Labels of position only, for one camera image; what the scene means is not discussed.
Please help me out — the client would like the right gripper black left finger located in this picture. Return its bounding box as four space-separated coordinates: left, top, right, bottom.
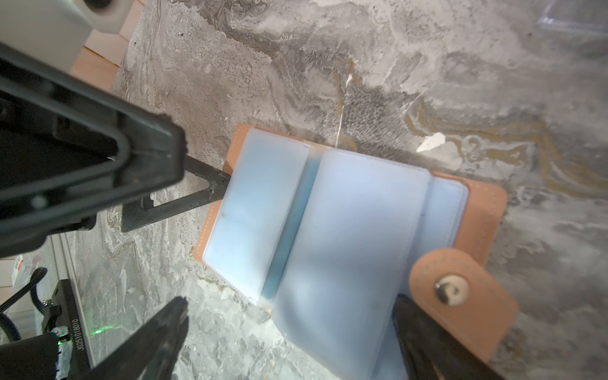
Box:
81 296 189 379

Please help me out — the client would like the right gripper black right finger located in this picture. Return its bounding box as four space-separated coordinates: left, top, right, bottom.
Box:
392 294 503 380

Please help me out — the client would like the teal card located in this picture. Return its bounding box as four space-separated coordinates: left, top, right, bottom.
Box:
260 150 323 306

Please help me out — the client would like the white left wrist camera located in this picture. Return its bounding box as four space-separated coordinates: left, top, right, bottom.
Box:
1 0 133 72

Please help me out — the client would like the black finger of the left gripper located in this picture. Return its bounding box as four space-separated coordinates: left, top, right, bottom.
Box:
120 155 231 233
1 45 187 257

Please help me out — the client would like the clear acrylic tiered organizer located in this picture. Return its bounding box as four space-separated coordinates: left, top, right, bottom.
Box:
538 0 607 33

